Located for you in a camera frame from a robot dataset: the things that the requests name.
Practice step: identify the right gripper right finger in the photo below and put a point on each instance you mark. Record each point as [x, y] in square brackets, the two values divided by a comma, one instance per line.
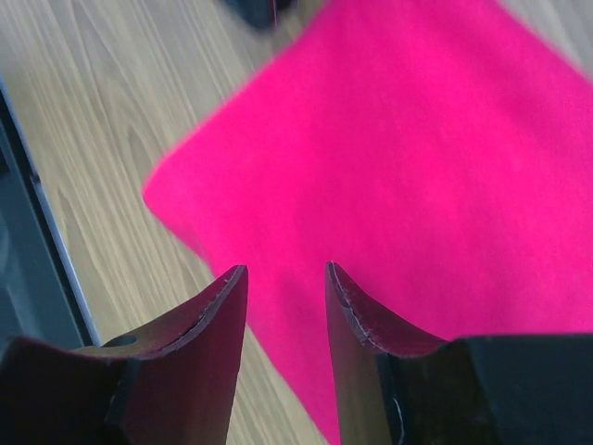
[397, 384]

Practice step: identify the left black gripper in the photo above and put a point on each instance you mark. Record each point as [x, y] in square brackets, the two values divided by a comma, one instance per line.
[259, 14]

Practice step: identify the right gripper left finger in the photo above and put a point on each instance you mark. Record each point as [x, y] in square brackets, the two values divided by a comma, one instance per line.
[170, 381]

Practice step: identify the crimson t shirt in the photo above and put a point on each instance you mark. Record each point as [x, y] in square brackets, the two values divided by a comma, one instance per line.
[437, 150]

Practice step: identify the aluminium frame rail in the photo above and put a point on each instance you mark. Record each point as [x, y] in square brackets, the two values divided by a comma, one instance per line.
[41, 296]

